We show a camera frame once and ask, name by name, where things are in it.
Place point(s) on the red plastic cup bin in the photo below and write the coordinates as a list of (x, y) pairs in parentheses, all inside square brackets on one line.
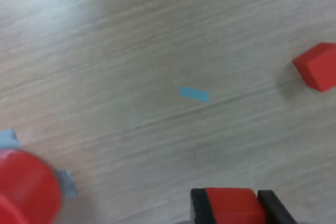
[(26, 190)]

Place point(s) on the red cube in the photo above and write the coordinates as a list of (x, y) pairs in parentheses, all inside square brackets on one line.
[(317, 69), (233, 205)]

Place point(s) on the blue tape cross marker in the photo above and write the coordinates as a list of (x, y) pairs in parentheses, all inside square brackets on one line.
[(68, 184)]

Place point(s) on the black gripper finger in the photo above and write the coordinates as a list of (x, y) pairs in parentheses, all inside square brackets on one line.
[(200, 208), (275, 208)]

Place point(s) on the small blue tape strip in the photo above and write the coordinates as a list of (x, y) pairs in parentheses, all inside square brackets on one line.
[(194, 94)]

